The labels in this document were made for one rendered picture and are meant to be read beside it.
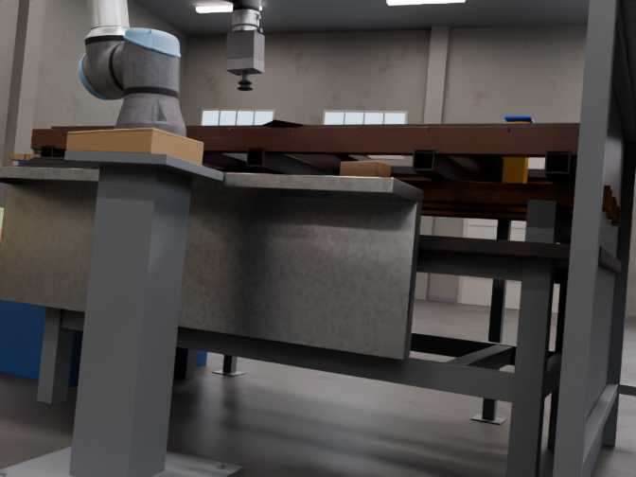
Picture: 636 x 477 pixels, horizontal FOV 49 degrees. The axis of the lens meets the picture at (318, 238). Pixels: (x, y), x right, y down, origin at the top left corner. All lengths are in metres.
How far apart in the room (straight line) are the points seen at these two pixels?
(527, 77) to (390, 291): 11.22
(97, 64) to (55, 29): 10.10
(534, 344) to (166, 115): 0.92
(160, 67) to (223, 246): 0.49
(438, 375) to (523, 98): 11.08
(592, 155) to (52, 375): 1.68
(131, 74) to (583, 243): 0.95
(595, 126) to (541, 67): 11.51
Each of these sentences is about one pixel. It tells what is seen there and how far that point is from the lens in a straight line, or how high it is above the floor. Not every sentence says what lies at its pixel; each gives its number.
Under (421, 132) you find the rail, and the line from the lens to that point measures 1.63.
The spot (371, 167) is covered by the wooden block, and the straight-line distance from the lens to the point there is 1.55.
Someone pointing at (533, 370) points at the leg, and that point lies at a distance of 1.59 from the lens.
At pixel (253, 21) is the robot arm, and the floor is 1.13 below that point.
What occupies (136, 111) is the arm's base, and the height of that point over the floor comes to 0.77.
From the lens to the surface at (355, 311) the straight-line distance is 1.60.
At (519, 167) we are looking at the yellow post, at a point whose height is 0.76.
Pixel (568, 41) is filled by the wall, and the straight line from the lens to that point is 12.83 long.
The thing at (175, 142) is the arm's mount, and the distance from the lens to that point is 1.49.
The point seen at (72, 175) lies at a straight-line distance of 1.90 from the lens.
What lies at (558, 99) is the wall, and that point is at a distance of 12.56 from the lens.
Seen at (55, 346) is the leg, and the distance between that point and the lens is 2.28.
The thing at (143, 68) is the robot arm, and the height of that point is 0.87.
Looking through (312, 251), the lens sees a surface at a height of 0.52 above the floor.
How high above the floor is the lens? 0.50
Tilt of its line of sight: 2 degrees up
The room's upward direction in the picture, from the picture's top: 5 degrees clockwise
